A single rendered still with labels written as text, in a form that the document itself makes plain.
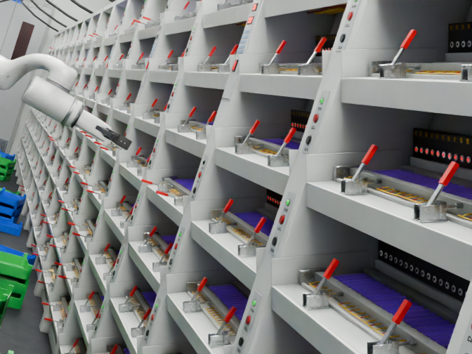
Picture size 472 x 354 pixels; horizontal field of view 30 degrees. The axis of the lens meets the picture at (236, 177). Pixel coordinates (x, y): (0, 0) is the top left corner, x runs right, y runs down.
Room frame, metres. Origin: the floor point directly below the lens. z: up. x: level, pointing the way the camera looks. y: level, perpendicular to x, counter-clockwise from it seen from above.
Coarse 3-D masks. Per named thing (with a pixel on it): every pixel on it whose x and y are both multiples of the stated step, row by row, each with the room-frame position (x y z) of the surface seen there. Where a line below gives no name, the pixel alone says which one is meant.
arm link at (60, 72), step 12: (0, 60) 2.53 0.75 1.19; (12, 60) 2.53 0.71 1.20; (24, 60) 2.52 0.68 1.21; (36, 60) 2.51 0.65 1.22; (48, 60) 2.51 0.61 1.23; (60, 60) 2.54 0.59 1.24; (0, 72) 2.51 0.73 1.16; (12, 72) 2.52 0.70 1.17; (24, 72) 2.55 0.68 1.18; (60, 72) 2.51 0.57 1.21; (72, 72) 2.52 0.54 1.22; (0, 84) 2.53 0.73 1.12; (12, 84) 2.55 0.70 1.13; (60, 84) 2.51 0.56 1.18; (72, 84) 2.54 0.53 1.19
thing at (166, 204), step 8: (192, 168) 2.98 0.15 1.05; (152, 176) 2.94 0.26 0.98; (160, 176) 2.95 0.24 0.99; (168, 176) 2.94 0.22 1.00; (176, 176) 2.95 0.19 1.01; (184, 176) 2.97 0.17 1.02; (192, 176) 2.98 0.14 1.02; (152, 184) 2.95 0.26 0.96; (160, 184) 2.95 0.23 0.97; (152, 192) 2.83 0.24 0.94; (168, 192) 2.76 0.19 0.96; (152, 200) 2.84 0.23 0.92; (160, 200) 2.70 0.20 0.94; (168, 200) 2.61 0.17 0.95; (184, 200) 2.36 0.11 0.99; (160, 208) 2.71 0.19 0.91; (168, 208) 2.58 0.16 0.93; (176, 208) 2.47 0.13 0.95; (184, 208) 2.36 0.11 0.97; (168, 216) 2.58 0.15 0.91; (176, 216) 2.46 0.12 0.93; (176, 224) 2.46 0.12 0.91
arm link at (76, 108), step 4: (76, 100) 2.54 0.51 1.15; (72, 104) 2.53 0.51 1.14; (76, 104) 2.53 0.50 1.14; (80, 104) 2.54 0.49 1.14; (72, 108) 2.52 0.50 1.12; (76, 108) 2.52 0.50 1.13; (80, 108) 2.54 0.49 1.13; (68, 112) 2.51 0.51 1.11; (72, 112) 2.52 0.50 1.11; (76, 112) 2.52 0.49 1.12; (68, 116) 2.52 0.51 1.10; (72, 116) 2.52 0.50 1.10; (76, 116) 2.53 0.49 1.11; (64, 120) 2.52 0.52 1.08; (68, 120) 2.52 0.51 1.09; (72, 120) 2.52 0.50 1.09; (64, 124) 2.54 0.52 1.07; (68, 124) 2.53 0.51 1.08
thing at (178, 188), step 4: (164, 180) 2.93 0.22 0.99; (168, 180) 2.88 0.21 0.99; (172, 180) 2.88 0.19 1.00; (164, 184) 2.87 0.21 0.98; (172, 184) 2.80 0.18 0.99; (176, 184) 2.78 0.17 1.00; (172, 188) 2.80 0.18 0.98; (176, 188) 2.73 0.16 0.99; (180, 188) 2.68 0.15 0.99; (184, 188) 2.68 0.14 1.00; (172, 192) 2.71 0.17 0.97; (180, 192) 2.68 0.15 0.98; (184, 192) 2.62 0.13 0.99; (188, 192) 2.59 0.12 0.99
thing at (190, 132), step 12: (168, 120) 2.94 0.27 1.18; (180, 120) 2.95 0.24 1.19; (192, 120) 2.95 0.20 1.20; (204, 120) 2.98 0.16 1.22; (168, 132) 2.90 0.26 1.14; (180, 132) 2.76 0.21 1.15; (192, 132) 2.77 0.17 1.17; (204, 132) 2.51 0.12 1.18; (180, 144) 2.71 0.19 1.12; (192, 144) 2.53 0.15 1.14; (204, 144) 2.39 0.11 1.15
